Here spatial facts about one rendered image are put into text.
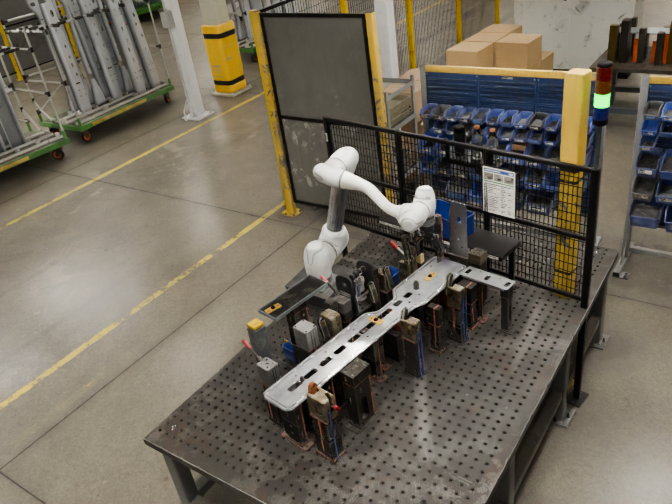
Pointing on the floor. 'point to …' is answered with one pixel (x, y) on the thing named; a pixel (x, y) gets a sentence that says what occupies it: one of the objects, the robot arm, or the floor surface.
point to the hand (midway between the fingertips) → (428, 256)
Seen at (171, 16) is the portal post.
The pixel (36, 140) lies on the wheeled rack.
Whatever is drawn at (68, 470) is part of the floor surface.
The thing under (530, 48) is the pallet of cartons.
